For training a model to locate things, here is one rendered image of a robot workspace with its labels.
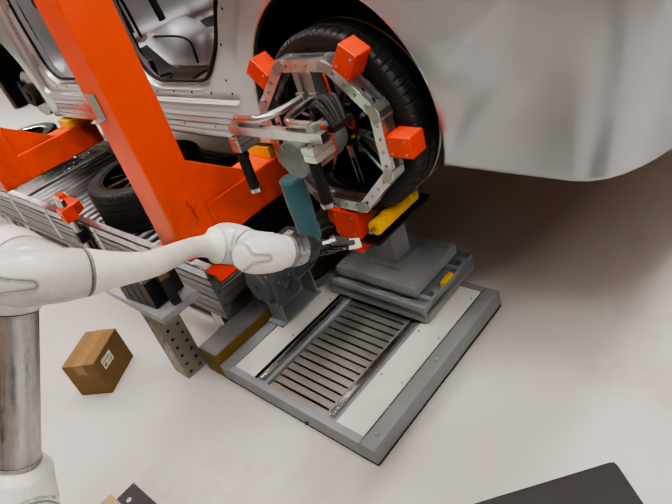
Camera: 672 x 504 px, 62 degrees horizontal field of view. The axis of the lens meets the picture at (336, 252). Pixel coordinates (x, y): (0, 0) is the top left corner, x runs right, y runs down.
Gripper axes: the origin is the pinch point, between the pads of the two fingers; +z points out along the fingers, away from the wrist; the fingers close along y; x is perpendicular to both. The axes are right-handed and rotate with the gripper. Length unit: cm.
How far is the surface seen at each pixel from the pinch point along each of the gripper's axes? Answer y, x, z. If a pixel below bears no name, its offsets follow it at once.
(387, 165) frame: 12.8, 20.2, 13.2
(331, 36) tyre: 19, 60, 0
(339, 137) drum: 1.9, 35.7, 8.7
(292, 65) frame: 5, 58, -5
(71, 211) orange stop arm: -169, 85, -13
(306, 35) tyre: 11, 66, -1
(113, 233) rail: -147, 63, -4
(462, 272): -12, -14, 70
